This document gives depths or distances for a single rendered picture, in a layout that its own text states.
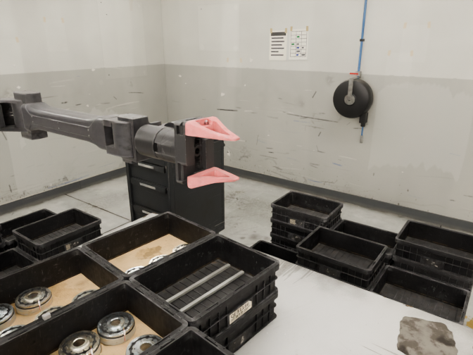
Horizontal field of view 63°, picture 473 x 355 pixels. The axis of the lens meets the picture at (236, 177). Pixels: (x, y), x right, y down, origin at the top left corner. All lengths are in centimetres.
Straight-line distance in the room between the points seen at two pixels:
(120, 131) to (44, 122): 26
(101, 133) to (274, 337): 90
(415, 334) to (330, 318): 27
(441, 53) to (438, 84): 25
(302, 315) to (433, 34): 286
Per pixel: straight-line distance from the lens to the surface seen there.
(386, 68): 387
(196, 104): 508
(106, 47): 483
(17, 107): 105
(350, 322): 147
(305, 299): 154
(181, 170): 63
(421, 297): 227
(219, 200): 308
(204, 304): 129
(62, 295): 144
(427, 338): 149
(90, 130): 80
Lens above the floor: 162
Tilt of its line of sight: 20 degrees down
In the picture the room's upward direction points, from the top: straight up
